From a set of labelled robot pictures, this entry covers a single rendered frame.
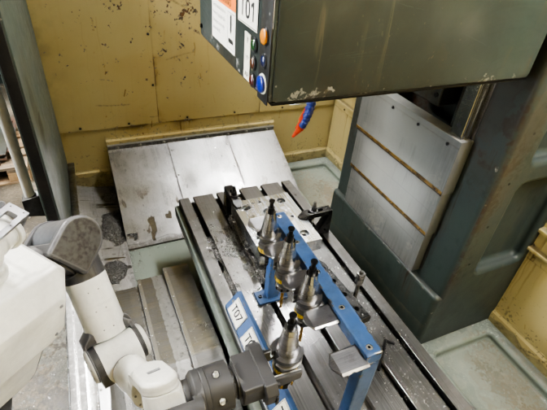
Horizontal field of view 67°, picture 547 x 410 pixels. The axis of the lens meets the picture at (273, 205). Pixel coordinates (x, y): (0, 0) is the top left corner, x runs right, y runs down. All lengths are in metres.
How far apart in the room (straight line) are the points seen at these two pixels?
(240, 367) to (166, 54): 1.56
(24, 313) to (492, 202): 1.15
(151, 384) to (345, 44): 0.67
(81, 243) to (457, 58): 0.86
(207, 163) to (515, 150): 1.45
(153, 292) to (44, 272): 0.79
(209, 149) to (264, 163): 0.30
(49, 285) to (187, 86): 1.47
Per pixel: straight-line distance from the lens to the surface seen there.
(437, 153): 1.33
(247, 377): 0.83
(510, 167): 1.28
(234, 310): 1.27
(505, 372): 1.86
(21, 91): 1.29
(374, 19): 0.80
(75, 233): 0.96
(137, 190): 2.08
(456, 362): 1.79
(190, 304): 1.53
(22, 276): 0.87
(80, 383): 1.36
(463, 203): 1.36
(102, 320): 1.02
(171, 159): 2.19
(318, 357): 1.24
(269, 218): 1.03
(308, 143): 2.59
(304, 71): 0.76
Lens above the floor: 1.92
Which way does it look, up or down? 37 degrees down
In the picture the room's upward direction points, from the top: 5 degrees clockwise
